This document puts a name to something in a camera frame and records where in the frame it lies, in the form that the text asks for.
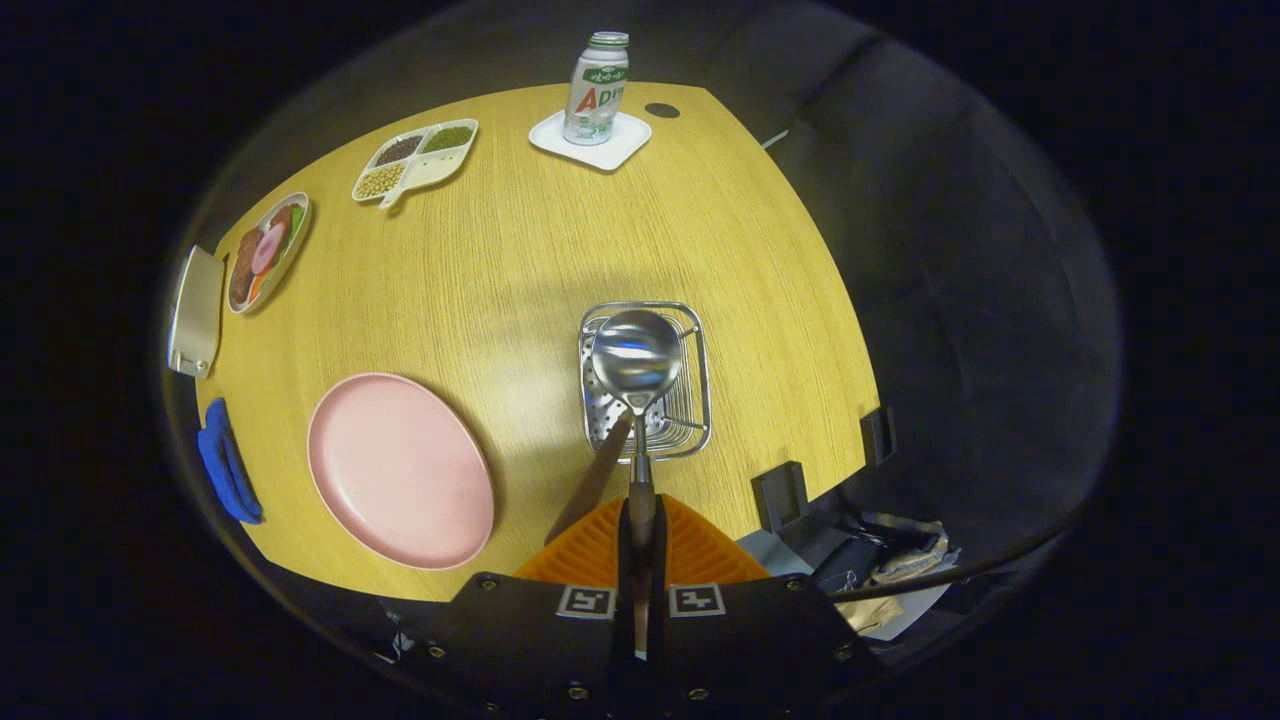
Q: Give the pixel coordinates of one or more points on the white drink bottle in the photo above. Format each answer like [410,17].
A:
[596,95]

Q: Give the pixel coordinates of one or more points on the brown meat slice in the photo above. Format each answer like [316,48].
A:
[243,265]

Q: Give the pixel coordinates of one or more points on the black table edge clamp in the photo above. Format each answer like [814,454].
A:
[878,435]
[780,497]

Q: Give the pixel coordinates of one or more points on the pink round plate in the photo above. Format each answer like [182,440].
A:
[400,470]

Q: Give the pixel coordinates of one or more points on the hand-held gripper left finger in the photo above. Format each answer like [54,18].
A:
[510,640]

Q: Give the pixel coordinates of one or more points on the oval white food plate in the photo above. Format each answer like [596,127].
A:
[300,215]

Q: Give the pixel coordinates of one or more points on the pink ham slice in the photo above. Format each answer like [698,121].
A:
[266,248]

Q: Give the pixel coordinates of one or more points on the beige cloth bundle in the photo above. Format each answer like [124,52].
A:
[905,548]

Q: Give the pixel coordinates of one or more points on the blue cloth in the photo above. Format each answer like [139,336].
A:
[228,465]

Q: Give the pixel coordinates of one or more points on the green lettuce leaf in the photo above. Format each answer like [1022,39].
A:
[296,224]

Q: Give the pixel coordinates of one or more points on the white divided bean dish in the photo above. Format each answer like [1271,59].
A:
[430,172]

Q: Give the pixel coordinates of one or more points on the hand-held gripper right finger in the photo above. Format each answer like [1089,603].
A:
[770,640]

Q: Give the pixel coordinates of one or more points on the white square coaster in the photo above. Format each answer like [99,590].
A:
[600,155]

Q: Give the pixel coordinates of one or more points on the white toaster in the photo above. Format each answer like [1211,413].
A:
[197,310]

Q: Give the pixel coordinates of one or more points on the orange carrot slice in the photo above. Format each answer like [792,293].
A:
[256,287]

